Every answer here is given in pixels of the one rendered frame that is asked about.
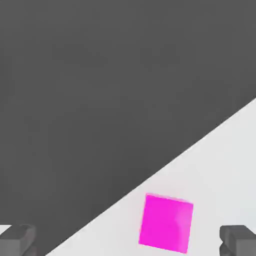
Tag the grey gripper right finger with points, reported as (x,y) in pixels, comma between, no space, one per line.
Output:
(238,242)

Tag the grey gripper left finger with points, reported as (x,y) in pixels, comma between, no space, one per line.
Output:
(17,241)

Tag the small magenta cube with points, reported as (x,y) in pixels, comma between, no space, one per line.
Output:
(164,224)

